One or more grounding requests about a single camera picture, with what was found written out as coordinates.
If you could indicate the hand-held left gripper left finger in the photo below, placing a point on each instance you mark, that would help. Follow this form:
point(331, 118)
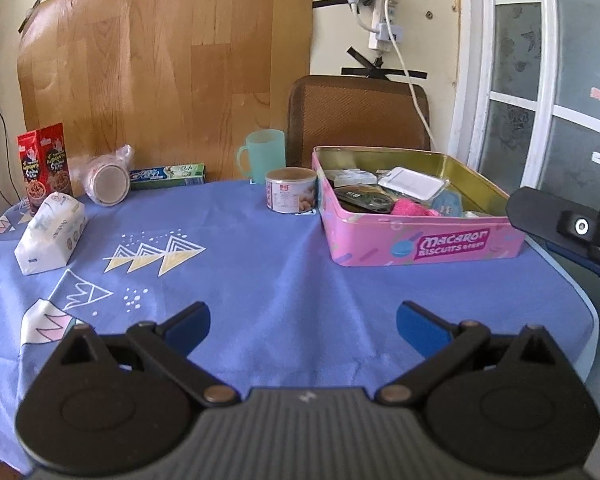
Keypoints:
point(192, 325)

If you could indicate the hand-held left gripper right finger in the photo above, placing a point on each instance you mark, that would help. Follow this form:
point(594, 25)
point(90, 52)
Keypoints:
point(420, 327)

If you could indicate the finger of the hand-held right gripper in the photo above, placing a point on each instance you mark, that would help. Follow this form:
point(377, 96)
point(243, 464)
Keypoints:
point(535, 215)

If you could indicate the pink biscuit tin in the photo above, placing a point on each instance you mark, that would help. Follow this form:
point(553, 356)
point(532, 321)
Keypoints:
point(380, 240)

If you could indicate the pink fluffy soft toy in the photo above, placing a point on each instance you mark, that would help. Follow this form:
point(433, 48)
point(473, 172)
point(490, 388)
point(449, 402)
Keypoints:
point(410, 207)

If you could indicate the white card holder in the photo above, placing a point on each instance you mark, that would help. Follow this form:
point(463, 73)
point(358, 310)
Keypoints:
point(410, 182)

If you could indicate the black remote control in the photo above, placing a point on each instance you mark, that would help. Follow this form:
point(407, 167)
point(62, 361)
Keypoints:
point(365, 199)

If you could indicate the blue small pouch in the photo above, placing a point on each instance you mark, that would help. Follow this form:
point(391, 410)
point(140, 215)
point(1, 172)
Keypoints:
point(450, 202)

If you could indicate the blue printed tablecloth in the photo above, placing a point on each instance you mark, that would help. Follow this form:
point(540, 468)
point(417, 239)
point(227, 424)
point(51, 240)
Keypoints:
point(280, 270)

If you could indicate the green toothpaste box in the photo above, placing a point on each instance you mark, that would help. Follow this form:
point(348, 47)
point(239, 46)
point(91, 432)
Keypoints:
point(167, 175)

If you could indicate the tin can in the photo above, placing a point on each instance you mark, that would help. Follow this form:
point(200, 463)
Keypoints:
point(290, 192)

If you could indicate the plastic wrapped paper cups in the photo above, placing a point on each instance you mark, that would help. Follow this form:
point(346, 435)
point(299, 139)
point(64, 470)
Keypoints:
point(107, 182)

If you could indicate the white tissue pack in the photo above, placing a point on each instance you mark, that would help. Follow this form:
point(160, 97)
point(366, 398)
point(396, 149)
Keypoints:
point(50, 235)

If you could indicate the green plastic cup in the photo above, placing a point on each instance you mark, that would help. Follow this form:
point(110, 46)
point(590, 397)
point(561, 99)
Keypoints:
point(265, 155)

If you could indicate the brown chair back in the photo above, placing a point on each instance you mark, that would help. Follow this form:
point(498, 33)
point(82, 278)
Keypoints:
point(355, 115)

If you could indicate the red snack box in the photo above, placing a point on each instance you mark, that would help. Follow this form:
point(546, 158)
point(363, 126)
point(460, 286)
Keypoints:
point(45, 160)

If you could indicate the white power strip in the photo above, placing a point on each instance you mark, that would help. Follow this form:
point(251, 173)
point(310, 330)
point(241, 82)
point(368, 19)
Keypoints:
point(382, 30)

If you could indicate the wooden board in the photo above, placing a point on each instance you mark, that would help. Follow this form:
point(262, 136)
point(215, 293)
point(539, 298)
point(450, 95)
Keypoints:
point(180, 60)

